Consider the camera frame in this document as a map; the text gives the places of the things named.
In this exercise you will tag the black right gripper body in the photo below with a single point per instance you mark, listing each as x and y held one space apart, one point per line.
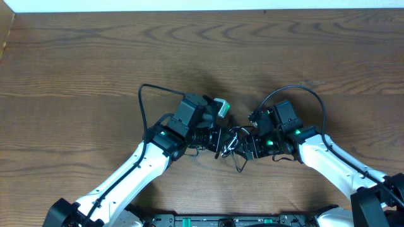
248 147

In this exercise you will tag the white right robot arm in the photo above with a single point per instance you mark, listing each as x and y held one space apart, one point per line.
376 198

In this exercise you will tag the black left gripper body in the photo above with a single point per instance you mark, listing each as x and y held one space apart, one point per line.
218 144

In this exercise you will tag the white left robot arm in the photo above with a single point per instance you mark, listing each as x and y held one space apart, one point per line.
193 125

